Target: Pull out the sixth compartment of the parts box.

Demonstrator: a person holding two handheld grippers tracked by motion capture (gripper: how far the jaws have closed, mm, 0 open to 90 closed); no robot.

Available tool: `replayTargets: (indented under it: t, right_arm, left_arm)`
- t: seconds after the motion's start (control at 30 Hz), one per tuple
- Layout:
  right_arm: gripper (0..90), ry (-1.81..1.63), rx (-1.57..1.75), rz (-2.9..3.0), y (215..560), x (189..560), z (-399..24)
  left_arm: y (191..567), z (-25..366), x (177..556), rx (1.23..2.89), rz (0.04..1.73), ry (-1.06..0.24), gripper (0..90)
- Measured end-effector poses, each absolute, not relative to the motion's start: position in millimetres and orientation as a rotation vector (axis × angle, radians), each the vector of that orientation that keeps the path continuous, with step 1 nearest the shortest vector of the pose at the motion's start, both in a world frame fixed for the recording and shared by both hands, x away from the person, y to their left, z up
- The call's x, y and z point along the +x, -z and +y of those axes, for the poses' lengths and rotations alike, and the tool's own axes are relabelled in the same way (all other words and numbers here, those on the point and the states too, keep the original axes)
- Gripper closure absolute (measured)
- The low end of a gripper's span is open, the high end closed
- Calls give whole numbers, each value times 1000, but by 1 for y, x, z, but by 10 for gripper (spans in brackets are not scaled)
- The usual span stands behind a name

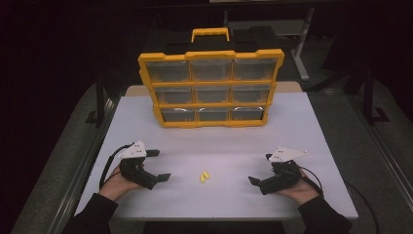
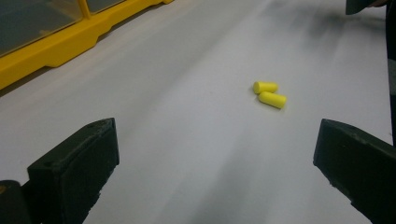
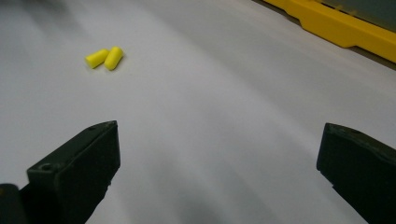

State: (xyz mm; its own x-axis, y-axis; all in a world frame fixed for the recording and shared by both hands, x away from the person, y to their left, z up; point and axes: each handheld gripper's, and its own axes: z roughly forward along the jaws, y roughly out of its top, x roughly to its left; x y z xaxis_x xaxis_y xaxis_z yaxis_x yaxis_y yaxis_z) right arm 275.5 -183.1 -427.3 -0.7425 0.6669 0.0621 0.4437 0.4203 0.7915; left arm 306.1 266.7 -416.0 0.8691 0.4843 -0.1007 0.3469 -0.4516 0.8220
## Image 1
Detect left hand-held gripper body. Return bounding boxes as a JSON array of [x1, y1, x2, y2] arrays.
[[118, 139, 160, 191]]

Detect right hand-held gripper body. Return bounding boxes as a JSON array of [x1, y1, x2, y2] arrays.
[[258, 146, 309, 196]]

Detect clear plastic organizer drawer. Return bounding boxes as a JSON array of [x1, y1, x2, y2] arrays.
[[231, 84, 272, 104]]

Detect yellow and black organizer case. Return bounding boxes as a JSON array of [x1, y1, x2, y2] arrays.
[[137, 25, 286, 129]]

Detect person's left hand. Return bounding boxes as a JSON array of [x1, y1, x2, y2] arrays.
[[98, 164, 145, 203]]

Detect person's right hand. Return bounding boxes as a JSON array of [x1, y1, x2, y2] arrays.
[[276, 169, 321, 208]]

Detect black metal stand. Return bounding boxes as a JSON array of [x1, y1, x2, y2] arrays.
[[85, 72, 109, 125], [362, 66, 392, 127]]

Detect grid of clear drawers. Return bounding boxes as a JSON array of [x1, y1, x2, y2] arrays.
[[144, 58, 279, 123]]

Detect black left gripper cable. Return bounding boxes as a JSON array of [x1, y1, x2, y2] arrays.
[[98, 142, 135, 190]]

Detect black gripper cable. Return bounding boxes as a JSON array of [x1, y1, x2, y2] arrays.
[[299, 166, 381, 234], [98, 142, 135, 190]]

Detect grey metal rail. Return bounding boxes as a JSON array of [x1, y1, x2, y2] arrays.
[[53, 97, 119, 234], [350, 96, 413, 204]]

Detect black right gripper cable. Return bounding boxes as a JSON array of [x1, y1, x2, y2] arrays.
[[299, 166, 381, 234]]

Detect white metal desk frame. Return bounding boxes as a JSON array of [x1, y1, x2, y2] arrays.
[[223, 6, 317, 82]]

